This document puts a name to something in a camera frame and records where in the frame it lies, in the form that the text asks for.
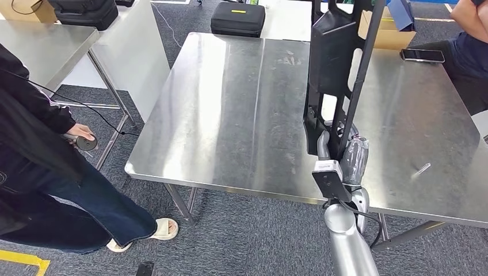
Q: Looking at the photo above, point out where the black round controller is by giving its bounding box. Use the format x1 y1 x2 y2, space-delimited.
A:
62 133 100 152

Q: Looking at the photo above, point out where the large black bag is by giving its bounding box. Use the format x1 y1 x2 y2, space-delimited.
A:
47 0 120 32

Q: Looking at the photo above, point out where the thin black controller cable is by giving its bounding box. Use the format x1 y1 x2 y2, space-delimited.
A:
0 68 141 138

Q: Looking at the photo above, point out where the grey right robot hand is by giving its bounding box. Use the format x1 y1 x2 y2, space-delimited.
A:
316 121 370 188

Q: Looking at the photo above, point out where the white panel table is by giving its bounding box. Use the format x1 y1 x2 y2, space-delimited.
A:
60 0 171 124

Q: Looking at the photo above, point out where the black smartphone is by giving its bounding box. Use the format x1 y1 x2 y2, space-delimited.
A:
399 48 447 65

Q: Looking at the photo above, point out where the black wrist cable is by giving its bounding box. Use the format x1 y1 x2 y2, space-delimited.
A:
322 198 384 249

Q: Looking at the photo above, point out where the person's hand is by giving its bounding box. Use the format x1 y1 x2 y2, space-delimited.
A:
66 123 97 145

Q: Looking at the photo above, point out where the open cardboard box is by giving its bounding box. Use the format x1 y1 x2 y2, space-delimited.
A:
357 8 417 52

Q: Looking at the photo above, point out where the cardboard box with black cable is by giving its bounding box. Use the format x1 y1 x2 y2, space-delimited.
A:
0 0 58 25

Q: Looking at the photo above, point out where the stainless steel workbench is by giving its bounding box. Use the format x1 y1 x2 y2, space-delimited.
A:
124 32 488 253

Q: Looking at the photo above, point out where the long black plastic part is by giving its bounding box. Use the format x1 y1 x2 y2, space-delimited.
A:
303 0 387 162

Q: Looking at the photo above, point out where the small clear plastic piece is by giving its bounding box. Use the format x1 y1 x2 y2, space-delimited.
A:
410 162 432 180

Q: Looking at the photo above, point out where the person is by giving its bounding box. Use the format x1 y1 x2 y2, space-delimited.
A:
410 0 488 117
0 43 180 255

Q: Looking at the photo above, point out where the thin white cable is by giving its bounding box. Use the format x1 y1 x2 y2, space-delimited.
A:
151 2 184 49

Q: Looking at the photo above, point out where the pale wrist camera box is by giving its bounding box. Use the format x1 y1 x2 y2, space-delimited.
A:
311 159 353 204

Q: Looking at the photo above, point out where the black case with yellow label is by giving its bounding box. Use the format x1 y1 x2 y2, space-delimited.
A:
210 1 267 39

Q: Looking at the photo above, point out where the blue folder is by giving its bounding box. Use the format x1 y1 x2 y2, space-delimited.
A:
386 0 416 32

